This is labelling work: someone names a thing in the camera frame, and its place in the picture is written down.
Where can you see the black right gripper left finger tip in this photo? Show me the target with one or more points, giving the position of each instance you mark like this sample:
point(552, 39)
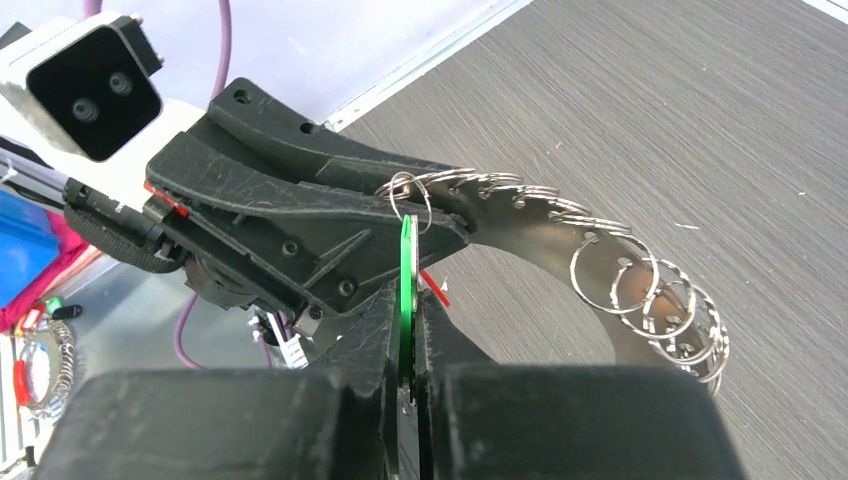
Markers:
point(334, 419)

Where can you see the red key tag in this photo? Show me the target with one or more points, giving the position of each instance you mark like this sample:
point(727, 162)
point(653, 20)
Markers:
point(439, 290)

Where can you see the spare keyring organizer with tags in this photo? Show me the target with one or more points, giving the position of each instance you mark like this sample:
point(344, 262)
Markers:
point(44, 368)

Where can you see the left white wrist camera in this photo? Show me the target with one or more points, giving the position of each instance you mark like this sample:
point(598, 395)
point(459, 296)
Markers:
point(84, 86)

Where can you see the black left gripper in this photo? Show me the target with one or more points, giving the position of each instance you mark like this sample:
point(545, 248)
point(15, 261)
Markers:
point(287, 228)

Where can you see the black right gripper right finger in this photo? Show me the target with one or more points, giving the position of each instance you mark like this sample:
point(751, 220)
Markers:
point(482, 420)

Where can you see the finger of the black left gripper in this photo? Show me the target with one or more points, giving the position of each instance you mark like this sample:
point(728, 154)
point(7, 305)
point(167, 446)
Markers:
point(263, 133)

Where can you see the green key tag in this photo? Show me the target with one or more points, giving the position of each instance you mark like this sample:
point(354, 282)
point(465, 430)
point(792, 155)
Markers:
point(408, 293)

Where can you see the blue and pink cloth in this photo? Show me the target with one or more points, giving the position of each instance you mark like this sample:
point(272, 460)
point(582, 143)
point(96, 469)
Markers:
point(37, 246)

